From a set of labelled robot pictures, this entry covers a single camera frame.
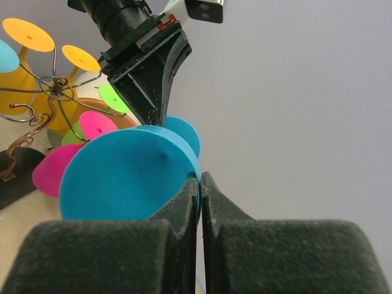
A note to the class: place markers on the metal wine glass rack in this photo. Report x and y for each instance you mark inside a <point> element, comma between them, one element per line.
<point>18,161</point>

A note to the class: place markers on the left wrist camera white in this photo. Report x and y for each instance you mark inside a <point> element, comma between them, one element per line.
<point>211,11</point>

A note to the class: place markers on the white cylinder container orange lid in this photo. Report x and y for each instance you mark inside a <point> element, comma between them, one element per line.
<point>55,136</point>

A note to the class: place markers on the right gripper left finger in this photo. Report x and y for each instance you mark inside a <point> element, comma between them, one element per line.
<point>155,255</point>

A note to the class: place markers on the blue wine glass front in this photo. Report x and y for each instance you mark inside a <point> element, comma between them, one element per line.
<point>9,60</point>

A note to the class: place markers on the green wine glass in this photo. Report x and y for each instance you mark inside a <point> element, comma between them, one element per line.
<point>104,98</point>

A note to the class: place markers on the pink wine glass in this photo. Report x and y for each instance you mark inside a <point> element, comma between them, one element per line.
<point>48,174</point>

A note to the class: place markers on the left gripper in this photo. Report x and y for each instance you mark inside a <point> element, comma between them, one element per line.
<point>146,51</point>

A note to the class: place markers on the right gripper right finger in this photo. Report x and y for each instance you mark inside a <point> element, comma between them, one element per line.
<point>245,255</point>

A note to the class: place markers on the blue wine glass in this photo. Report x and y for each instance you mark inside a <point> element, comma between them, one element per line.
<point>130,174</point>
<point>9,60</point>

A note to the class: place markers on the orange wine glass back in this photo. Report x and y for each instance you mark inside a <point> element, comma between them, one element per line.
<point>30,37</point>

